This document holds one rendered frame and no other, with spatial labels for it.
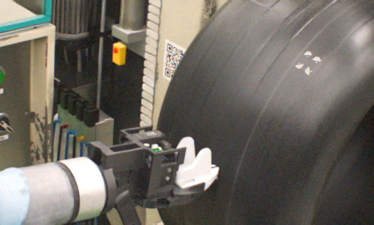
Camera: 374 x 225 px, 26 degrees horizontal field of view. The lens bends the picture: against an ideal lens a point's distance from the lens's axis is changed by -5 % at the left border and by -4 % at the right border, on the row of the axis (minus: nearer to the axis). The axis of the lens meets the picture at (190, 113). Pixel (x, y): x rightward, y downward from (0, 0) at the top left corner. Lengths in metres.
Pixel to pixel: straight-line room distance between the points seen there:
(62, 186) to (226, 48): 0.36
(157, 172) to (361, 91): 0.30
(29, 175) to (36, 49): 0.65
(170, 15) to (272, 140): 0.46
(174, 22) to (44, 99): 0.29
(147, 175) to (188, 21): 0.48
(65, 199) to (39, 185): 0.04
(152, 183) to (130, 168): 0.03
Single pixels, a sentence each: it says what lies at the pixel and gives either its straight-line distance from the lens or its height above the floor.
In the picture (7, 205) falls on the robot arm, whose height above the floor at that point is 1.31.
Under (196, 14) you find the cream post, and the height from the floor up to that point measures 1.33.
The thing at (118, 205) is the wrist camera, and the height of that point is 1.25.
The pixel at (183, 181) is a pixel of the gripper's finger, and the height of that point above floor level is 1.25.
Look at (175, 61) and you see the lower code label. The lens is 1.50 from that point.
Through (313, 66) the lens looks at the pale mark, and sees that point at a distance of 1.11.
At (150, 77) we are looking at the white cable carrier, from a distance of 1.59.
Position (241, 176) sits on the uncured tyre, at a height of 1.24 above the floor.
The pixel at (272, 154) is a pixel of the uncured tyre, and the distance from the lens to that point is 1.10.
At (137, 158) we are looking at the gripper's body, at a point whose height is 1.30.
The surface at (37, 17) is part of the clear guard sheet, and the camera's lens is 1.52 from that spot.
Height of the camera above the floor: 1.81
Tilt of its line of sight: 26 degrees down
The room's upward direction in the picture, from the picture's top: 5 degrees clockwise
